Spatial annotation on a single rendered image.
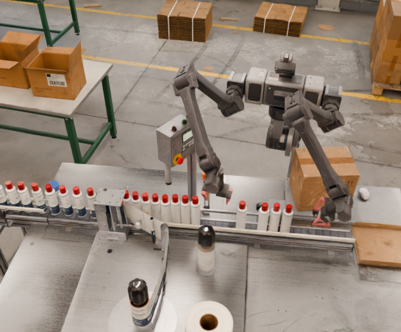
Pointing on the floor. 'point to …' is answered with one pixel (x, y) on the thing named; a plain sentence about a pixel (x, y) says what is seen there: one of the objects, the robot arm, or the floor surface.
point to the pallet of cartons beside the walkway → (397, 48)
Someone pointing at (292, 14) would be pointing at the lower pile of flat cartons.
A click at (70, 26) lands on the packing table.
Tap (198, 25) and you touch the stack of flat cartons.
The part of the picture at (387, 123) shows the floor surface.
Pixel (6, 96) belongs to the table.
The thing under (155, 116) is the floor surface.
